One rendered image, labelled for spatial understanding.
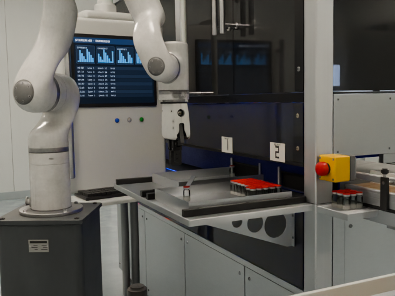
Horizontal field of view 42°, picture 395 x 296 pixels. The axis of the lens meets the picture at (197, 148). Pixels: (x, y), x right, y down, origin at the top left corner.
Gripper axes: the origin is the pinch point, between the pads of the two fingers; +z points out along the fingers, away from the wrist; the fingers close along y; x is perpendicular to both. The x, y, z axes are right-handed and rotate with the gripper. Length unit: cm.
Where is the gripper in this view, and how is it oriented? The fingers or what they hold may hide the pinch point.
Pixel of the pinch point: (175, 157)
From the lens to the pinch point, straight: 143.3
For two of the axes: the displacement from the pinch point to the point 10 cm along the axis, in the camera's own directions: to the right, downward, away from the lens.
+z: 0.2, 10.0, 0.9
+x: -9.0, 0.5, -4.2
